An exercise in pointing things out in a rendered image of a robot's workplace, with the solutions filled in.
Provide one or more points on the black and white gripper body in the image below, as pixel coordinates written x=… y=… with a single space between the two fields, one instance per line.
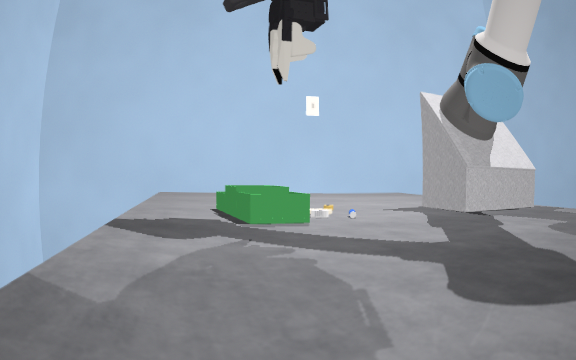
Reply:
x=306 y=12

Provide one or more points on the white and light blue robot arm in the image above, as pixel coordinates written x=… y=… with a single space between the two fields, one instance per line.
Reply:
x=494 y=80

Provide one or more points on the green three-compartment bin rack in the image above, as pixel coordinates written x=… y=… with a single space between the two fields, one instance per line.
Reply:
x=264 y=204

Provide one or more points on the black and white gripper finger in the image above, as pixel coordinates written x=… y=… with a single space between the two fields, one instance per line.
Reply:
x=273 y=47
x=291 y=42

